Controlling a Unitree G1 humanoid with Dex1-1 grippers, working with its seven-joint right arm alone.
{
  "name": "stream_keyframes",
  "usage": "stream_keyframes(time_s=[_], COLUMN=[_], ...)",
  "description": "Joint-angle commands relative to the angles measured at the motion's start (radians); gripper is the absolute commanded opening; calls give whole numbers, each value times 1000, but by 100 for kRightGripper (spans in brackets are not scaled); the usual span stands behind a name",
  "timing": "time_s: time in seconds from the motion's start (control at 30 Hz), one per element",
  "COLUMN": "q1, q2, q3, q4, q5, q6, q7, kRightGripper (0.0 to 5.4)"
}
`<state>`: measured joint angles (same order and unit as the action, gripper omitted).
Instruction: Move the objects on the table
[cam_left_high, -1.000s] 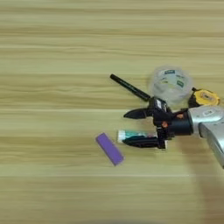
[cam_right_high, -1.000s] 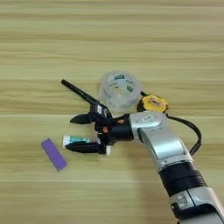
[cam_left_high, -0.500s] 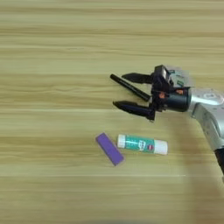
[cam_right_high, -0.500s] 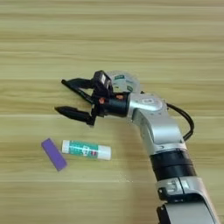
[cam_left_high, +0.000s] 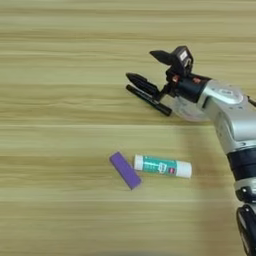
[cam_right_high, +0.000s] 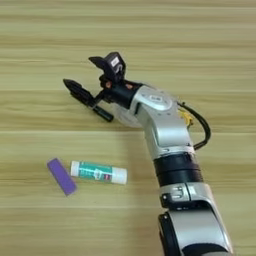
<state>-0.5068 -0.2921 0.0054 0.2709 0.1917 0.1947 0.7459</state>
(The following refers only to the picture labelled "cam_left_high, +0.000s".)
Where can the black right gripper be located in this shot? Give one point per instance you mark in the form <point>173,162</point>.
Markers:
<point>188,87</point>

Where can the black marker pen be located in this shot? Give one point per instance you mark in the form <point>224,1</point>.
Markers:
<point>165,108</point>

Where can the green and white glue stick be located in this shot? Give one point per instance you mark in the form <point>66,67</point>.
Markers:
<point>163,166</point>

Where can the purple eraser block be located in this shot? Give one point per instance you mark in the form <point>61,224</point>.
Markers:
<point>125,170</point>

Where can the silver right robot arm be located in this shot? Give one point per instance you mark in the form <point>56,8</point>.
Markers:
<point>233,116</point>

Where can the black box with white label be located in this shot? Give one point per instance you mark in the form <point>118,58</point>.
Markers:
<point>181,56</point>

